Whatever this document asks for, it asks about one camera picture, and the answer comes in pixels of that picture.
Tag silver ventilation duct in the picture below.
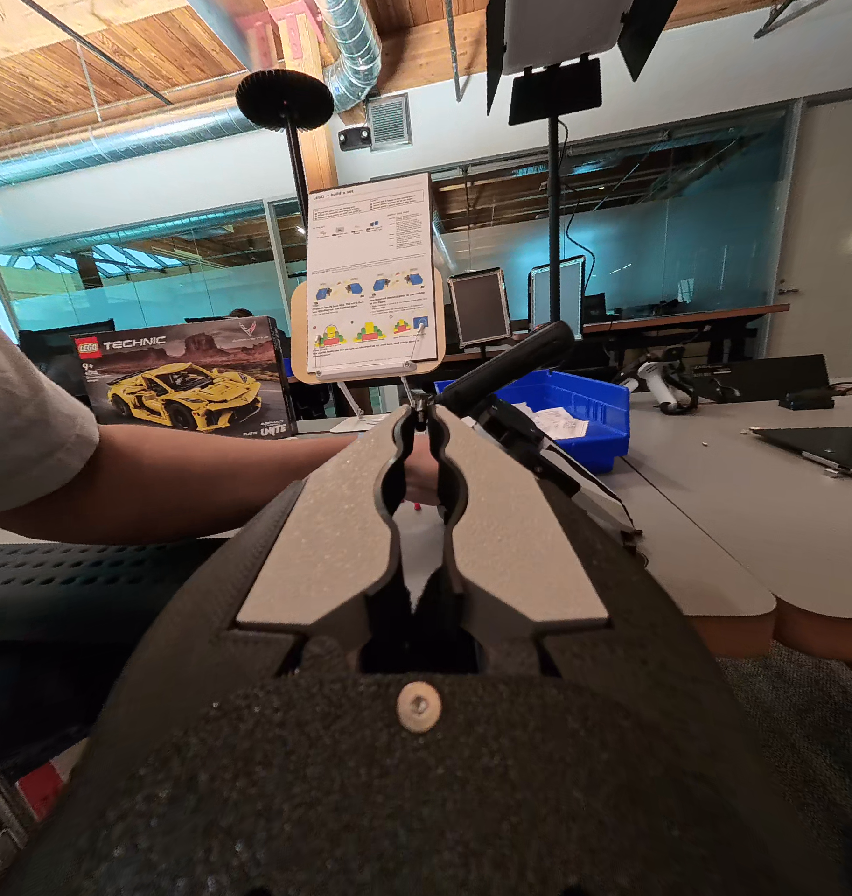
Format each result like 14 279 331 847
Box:
0 0 384 195

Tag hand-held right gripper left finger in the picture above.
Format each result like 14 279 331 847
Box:
237 405 418 674

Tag flat black tablet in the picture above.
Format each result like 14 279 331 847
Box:
751 423 852 485

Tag black tripod pole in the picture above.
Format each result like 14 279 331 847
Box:
286 126 310 232

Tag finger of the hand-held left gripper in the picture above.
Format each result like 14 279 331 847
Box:
538 447 645 555

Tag black round ribbed disc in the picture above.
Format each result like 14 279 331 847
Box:
236 69 336 132

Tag white document stand with sheet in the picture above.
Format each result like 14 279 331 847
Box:
289 266 447 386

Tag black barn door light panel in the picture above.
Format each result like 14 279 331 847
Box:
485 0 679 128

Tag person's left hand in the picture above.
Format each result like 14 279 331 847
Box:
398 434 442 508

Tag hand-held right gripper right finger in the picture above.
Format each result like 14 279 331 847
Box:
414 405 610 674

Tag framed dark tablet screen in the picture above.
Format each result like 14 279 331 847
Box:
527 255 587 333
447 267 513 349

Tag grey wall vent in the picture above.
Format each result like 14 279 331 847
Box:
366 93 413 152

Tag white folding tablet stand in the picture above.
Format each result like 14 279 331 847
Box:
314 360 420 435

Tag long wooden desk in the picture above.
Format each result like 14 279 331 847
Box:
440 303 791 365

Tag black laptop case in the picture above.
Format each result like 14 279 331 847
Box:
692 353 831 405

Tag grey door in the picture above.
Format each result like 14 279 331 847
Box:
769 98 852 379

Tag black lego set box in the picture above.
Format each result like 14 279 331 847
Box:
71 315 300 441

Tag black light stand pole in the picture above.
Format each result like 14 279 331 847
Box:
545 119 564 330

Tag blue plastic bin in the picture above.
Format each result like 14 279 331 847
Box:
434 369 631 475

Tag printed instruction sheet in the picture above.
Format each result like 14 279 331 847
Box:
306 171 437 375

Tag wooden support column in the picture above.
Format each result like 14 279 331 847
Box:
278 0 339 191

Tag white and black device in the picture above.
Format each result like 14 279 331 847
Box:
611 346 700 417

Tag white printed paper sheet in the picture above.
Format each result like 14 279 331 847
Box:
531 405 589 442

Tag person's left forearm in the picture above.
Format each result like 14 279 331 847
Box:
0 419 360 548

